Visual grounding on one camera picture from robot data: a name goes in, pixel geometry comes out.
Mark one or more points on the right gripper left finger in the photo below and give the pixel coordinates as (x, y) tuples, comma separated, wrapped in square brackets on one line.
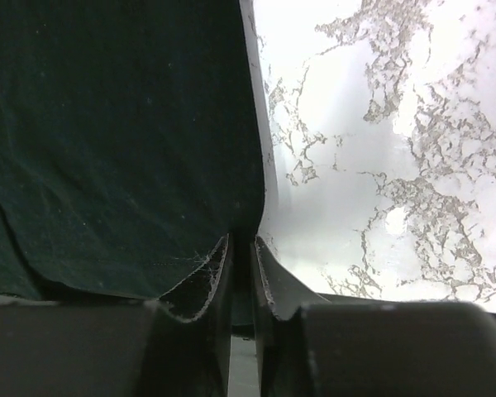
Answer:
[(177, 345)]

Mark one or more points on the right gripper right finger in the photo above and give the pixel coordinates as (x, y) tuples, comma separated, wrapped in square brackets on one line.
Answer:
[(310, 346)]

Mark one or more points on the black t shirt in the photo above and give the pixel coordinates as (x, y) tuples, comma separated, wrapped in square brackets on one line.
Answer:
[(128, 144)]

